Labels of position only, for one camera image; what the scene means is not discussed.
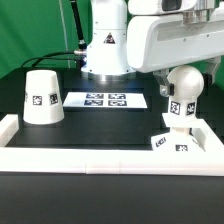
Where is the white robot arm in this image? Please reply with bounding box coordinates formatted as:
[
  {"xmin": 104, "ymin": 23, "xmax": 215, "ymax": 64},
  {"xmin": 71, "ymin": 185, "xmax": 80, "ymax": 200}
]
[{"xmin": 82, "ymin": 0, "xmax": 224, "ymax": 96}]

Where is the white U-shaped frame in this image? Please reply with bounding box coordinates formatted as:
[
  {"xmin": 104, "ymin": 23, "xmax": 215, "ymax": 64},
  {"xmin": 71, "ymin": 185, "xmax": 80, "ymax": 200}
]
[{"xmin": 0, "ymin": 114, "xmax": 224, "ymax": 176}]

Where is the black hose with connector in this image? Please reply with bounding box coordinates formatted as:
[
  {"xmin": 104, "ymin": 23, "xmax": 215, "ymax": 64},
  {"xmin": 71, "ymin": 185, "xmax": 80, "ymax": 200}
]
[{"xmin": 69, "ymin": 0, "xmax": 89, "ymax": 56}]

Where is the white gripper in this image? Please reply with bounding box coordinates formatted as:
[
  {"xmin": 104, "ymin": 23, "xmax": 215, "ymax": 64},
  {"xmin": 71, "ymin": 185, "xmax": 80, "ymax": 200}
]
[{"xmin": 127, "ymin": 0, "xmax": 224, "ymax": 97}]

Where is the white marker sheet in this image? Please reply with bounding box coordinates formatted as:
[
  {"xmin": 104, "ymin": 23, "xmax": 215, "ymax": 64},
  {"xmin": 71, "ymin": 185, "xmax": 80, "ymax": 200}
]
[{"xmin": 63, "ymin": 92, "xmax": 147, "ymax": 109}]

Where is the white conical lamp shade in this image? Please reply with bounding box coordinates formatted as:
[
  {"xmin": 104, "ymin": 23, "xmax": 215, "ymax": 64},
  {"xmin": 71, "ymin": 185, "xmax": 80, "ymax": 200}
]
[{"xmin": 23, "ymin": 70, "xmax": 64, "ymax": 125}]

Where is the white lamp base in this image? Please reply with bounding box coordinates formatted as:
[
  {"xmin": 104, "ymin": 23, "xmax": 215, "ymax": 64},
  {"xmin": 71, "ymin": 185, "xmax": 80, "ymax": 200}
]
[{"xmin": 151, "ymin": 113, "xmax": 203, "ymax": 152}]

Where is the white lamp bulb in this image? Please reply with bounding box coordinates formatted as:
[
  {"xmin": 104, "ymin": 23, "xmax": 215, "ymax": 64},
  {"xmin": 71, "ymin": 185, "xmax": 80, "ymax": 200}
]
[{"xmin": 168, "ymin": 65, "xmax": 204, "ymax": 122}]

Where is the black cable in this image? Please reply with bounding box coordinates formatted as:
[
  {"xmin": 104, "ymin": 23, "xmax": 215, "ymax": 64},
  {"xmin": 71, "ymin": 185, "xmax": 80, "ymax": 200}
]
[{"xmin": 20, "ymin": 50, "xmax": 83, "ymax": 69}]

